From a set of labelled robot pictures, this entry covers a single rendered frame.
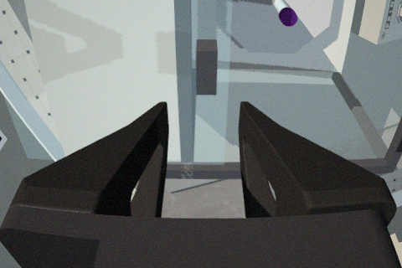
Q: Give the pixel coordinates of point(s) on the violet-capped test tube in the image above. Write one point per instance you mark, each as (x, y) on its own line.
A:
(287, 15)

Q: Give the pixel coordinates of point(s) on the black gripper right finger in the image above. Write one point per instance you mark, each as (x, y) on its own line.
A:
(306, 178)

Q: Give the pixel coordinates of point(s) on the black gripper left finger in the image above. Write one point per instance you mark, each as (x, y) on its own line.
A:
(103, 175)

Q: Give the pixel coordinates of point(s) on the dark grey bench mat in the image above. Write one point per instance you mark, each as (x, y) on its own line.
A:
(177, 184)

